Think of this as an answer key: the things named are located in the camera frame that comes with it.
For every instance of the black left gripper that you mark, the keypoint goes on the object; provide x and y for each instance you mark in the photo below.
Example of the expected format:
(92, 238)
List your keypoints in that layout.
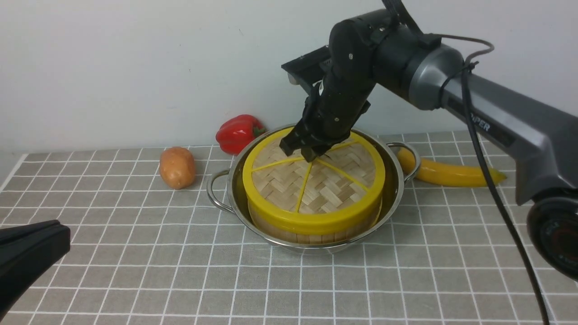
(26, 253)

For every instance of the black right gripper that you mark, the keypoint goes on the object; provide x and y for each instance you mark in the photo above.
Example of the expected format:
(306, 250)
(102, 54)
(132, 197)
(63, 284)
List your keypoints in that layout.
(333, 108)

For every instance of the woven bamboo steamer lid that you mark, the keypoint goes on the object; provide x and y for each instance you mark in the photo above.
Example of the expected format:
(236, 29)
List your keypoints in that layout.
(347, 181)

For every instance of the bamboo steamer basket yellow rim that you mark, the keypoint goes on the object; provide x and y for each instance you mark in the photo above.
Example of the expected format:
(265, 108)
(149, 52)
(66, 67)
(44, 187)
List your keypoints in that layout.
(315, 232)

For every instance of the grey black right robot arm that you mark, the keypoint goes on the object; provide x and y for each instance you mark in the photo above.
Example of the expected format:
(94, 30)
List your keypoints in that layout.
(385, 47)

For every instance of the red bell pepper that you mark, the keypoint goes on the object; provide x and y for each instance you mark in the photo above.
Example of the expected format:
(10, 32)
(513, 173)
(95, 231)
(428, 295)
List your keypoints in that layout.
(235, 134)

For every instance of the brown potato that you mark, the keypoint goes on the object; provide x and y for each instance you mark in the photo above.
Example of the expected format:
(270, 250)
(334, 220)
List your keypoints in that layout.
(177, 167)

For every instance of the yellow banana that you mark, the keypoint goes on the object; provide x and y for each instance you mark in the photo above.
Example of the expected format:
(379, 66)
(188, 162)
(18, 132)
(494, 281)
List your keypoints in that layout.
(441, 174)

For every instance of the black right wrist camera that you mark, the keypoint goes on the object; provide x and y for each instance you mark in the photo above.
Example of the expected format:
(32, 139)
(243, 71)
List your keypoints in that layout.
(309, 69)

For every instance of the stainless steel two-handled pot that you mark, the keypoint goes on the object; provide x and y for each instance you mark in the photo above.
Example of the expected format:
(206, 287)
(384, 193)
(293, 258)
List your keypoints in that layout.
(226, 191)

